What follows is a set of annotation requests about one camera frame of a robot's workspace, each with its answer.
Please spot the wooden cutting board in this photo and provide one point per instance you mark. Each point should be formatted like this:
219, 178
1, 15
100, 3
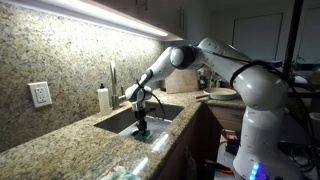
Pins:
181, 81

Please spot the under-cabinet light strip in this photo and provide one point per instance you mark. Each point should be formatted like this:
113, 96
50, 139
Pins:
93, 12

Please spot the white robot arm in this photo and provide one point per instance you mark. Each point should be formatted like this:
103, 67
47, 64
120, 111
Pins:
263, 93

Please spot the green scrub sponge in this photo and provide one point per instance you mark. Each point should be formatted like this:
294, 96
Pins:
140, 135

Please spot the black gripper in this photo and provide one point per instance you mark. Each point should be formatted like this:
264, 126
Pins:
140, 116

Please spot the stainless steel sink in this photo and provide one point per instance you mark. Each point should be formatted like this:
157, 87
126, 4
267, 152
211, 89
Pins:
157, 119

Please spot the white frying pan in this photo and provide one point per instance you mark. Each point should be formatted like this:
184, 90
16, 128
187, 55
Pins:
217, 93

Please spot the white wall outlet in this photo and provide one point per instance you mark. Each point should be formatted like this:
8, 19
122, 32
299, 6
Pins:
40, 94

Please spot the steel faucet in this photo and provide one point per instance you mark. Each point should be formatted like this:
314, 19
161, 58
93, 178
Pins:
116, 99

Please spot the blue white dish cloth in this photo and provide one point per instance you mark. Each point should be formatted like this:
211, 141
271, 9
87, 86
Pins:
119, 173

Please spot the white soap bottle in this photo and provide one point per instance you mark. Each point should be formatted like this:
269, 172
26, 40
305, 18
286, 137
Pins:
103, 97

